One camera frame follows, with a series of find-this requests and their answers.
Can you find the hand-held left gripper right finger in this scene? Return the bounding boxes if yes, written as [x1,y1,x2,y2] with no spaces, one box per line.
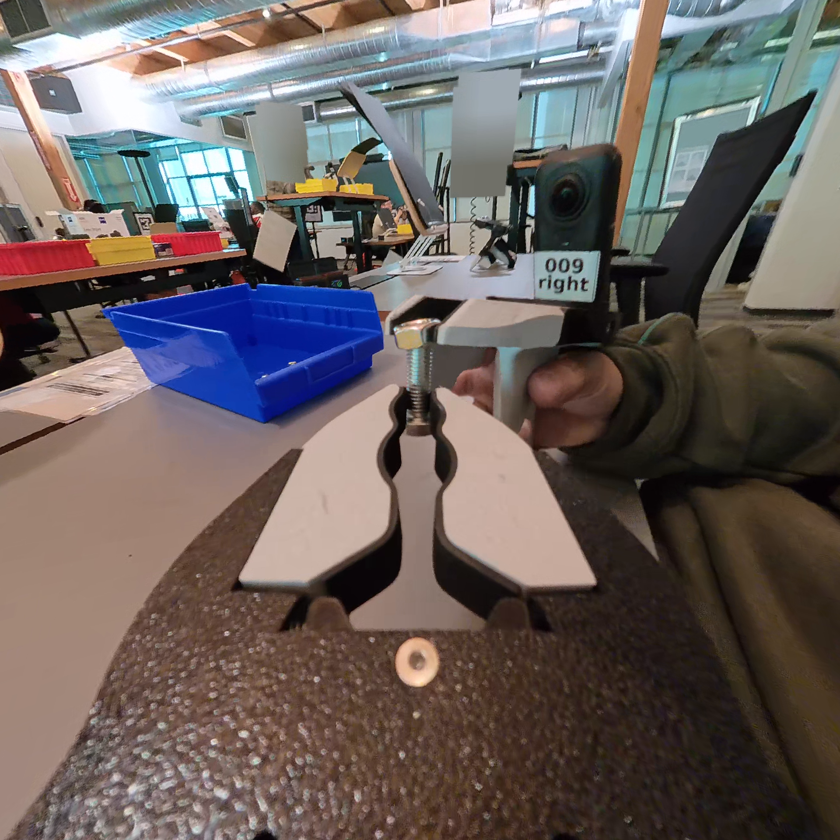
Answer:
[432,387,598,619]

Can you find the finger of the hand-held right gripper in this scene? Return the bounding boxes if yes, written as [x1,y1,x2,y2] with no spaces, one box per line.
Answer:
[436,302,565,349]
[386,295,475,332]

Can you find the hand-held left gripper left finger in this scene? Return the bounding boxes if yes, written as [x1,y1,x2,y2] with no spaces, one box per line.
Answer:
[238,385,404,614]

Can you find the silver hex nut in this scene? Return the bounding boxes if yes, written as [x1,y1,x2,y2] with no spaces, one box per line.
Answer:
[394,318,442,350]

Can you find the silver hex bolt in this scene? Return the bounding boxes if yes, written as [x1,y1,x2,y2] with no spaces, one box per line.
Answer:
[405,344,439,438]

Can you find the blue plastic bin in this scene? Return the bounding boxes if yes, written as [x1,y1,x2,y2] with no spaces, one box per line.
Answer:
[103,283,385,424]

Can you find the person's right forearm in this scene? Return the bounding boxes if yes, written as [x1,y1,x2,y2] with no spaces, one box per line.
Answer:
[567,311,840,509]

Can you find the grey desk with wood edge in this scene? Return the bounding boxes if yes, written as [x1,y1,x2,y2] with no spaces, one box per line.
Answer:
[350,252,539,312]

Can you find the standing desk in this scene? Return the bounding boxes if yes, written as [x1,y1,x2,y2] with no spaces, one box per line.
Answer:
[256,190,391,277]

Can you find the person's right hand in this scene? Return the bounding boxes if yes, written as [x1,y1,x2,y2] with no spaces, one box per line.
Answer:
[453,354,623,450]

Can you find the white document stand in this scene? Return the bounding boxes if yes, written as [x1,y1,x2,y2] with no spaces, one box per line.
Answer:
[386,223,450,277]

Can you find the black office chair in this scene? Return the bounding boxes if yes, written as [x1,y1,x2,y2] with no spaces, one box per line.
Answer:
[610,91,819,329]

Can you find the instruction board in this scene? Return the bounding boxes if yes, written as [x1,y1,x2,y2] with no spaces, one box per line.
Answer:
[340,82,450,238]

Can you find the black beige board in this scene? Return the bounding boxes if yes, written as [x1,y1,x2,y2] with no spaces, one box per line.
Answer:
[336,136,383,179]

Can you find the grey tilted board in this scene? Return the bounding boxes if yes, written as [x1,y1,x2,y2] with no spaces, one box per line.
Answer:
[252,210,298,273]

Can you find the red plastic bin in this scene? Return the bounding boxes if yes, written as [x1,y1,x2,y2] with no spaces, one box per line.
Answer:
[0,239,97,277]
[151,231,224,257]

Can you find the person's olive hoodie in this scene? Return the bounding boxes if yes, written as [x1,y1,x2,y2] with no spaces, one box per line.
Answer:
[640,459,840,840]

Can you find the printed paper sheets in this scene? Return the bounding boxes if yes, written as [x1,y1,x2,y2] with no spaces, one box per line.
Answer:
[0,346,156,424]

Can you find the yellow plastic bin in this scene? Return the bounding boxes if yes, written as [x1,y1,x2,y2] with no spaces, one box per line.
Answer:
[87,236,156,266]

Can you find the black floor lamp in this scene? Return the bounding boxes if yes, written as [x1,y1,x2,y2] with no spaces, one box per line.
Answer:
[118,150,160,212]

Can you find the wooden table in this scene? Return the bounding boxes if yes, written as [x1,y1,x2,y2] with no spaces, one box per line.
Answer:
[0,248,247,293]

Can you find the white cardboard box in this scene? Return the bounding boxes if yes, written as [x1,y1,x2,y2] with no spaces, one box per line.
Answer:
[46,210,130,240]

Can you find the black camera on stand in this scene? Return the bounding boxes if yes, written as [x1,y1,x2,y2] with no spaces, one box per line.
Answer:
[471,220,519,271]

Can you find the framed wall board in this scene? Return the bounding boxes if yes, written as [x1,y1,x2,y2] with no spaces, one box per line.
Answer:
[659,97,762,210]

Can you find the silver ventilation duct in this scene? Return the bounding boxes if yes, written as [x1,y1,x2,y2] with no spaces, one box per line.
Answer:
[141,16,634,99]

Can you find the black wall speaker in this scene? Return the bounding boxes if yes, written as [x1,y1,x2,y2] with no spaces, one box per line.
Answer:
[29,74,83,114]

